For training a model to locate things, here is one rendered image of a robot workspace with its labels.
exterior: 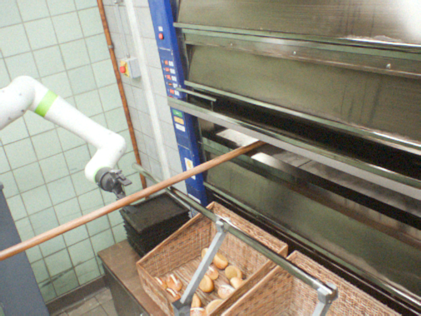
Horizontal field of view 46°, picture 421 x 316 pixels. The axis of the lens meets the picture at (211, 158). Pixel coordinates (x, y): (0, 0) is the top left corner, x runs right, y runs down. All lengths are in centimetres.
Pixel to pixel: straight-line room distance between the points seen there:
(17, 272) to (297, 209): 136
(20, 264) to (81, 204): 81
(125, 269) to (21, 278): 50
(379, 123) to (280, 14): 49
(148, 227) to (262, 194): 63
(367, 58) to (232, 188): 106
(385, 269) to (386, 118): 53
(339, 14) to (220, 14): 60
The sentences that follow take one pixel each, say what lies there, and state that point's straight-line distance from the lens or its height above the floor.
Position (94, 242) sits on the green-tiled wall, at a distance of 337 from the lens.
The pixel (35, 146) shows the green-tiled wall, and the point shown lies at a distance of 304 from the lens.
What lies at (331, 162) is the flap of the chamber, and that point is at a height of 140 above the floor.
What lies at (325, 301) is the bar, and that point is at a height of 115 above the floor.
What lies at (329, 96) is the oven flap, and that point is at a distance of 161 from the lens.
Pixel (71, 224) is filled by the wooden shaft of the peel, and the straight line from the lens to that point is 184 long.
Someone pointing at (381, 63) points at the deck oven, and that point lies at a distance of 144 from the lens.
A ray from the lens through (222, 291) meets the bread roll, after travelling 225.
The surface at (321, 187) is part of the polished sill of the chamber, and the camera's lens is 180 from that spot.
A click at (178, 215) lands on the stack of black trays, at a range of 249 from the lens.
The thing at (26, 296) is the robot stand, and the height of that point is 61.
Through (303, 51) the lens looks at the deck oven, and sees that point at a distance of 165.
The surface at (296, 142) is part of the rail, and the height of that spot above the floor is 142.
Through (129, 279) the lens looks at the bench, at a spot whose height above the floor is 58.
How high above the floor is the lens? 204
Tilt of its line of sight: 24 degrees down
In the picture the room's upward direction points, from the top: 10 degrees counter-clockwise
